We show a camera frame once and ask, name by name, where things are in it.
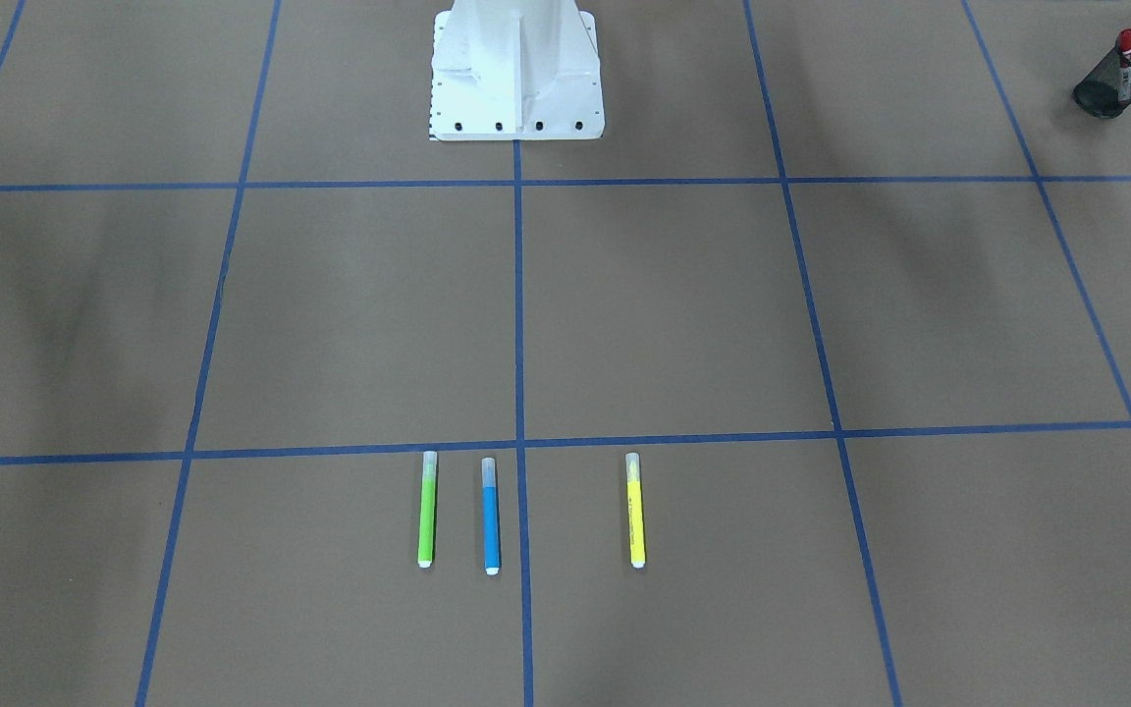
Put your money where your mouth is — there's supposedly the blue marker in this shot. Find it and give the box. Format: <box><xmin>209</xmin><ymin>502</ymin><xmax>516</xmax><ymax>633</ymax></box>
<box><xmin>480</xmin><ymin>457</ymin><xmax>503</xmax><ymax>577</ymax></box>

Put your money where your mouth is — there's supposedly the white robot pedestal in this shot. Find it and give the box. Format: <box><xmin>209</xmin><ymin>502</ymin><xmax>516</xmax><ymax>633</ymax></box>
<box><xmin>428</xmin><ymin>1</ymin><xmax>606</xmax><ymax>140</ymax></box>

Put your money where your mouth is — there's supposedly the yellow marker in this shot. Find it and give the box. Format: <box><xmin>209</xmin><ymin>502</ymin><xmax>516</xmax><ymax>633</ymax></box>
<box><xmin>624</xmin><ymin>452</ymin><xmax>647</xmax><ymax>570</ymax></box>

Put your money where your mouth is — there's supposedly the green marker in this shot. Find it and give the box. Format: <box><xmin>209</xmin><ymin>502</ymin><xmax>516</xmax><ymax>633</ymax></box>
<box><xmin>416</xmin><ymin>451</ymin><xmax>437</xmax><ymax>570</ymax></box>

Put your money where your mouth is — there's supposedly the black mesh pen cup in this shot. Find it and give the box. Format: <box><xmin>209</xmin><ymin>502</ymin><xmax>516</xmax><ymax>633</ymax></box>
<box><xmin>1072</xmin><ymin>28</ymin><xmax>1131</xmax><ymax>120</ymax></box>

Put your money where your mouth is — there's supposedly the red marker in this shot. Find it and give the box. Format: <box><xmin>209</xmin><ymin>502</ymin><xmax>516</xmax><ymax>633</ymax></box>
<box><xmin>1114</xmin><ymin>27</ymin><xmax>1131</xmax><ymax>106</ymax></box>

